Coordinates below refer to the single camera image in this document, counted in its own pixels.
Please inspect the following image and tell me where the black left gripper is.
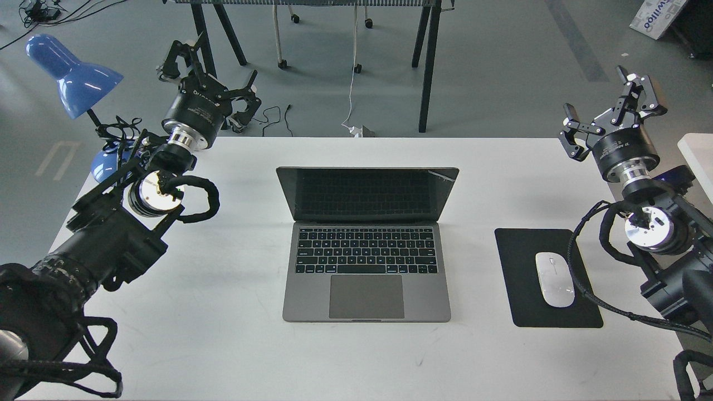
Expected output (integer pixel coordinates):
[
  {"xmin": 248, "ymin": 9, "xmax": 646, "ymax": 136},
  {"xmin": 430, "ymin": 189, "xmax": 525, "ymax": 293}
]
[{"xmin": 156, "ymin": 40, "xmax": 262, "ymax": 149}]

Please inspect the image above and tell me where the white cardboard box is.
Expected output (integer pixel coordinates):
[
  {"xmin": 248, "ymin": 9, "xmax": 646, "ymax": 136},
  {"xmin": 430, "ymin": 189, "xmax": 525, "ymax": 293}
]
[{"xmin": 629, "ymin": 0, "xmax": 688, "ymax": 40}]

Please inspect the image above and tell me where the black mouse pad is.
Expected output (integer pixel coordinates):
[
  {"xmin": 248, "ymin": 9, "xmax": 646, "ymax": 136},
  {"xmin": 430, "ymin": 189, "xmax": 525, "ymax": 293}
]
[{"xmin": 495, "ymin": 228, "xmax": 603, "ymax": 329}]

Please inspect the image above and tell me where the white power adapter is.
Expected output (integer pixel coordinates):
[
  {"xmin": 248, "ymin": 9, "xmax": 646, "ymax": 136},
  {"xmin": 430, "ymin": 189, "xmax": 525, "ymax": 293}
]
[{"xmin": 348, "ymin": 125, "xmax": 376, "ymax": 139}]

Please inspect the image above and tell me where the black braided right cable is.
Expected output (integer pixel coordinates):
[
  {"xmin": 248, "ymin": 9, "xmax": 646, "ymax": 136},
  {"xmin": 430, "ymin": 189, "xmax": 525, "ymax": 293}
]
[{"xmin": 567, "ymin": 199, "xmax": 713, "ymax": 341}]

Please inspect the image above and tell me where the blue desk lamp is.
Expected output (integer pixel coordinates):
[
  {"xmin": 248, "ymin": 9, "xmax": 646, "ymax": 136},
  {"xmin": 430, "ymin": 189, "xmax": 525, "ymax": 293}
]
[{"xmin": 26, "ymin": 34, "xmax": 132, "ymax": 183}]

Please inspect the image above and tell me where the white computer mouse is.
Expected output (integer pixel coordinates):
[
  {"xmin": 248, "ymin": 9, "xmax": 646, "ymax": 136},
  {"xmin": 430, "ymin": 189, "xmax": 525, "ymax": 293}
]
[{"xmin": 535, "ymin": 252, "xmax": 575, "ymax": 308}]

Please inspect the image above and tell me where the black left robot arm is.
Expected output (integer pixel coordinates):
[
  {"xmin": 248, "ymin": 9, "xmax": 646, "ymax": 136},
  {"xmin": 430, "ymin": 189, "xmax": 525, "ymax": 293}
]
[{"xmin": 2, "ymin": 34, "xmax": 261, "ymax": 400}]

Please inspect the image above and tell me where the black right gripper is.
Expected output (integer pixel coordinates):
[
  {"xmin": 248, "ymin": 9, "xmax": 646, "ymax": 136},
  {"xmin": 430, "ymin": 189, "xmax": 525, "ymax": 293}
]
[{"xmin": 559, "ymin": 65, "xmax": 669, "ymax": 183}]

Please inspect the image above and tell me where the grey open laptop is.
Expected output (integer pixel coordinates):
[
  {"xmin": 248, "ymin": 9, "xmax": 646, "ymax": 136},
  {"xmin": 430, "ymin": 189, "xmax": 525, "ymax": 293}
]
[{"xmin": 276, "ymin": 167, "xmax": 459, "ymax": 322}]

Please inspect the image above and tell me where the black trestle table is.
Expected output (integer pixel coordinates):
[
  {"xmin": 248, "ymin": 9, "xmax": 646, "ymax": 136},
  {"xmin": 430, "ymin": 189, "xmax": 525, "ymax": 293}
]
[{"xmin": 163, "ymin": 0, "xmax": 455, "ymax": 133}]

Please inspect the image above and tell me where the white hanging cable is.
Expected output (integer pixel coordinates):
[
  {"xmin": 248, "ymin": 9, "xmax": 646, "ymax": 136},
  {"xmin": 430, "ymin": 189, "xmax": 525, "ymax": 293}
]
[{"xmin": 341, "ymin": 0, "xmax": 360, "ymax": 134}]

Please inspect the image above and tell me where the black cable bundle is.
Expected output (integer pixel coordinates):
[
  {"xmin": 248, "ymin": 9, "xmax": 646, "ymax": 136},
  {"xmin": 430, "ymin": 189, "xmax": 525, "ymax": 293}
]
[{"xmin": 0, "ymin": 0, "xmax": 129, "ymax": 51}]

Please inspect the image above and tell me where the black floor cable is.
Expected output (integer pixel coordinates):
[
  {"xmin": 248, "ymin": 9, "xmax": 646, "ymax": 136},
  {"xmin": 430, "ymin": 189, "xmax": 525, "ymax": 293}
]
[{"xmin": 261, "ymin": 103, "xmax": 294, "ymax": 138}]

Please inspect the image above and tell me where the white side table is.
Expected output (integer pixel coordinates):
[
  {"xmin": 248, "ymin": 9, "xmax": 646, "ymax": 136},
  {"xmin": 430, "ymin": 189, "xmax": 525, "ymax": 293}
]
[{"xmin": 677, "ymin": 133, "xmax": 712, "ymax": 203}]

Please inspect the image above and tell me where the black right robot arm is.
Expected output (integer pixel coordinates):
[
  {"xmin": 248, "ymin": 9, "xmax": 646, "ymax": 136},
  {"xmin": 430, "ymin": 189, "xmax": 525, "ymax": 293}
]
[{"xmin": 559, "ymin": 66, "xmax": 712, "ymax": 343}]

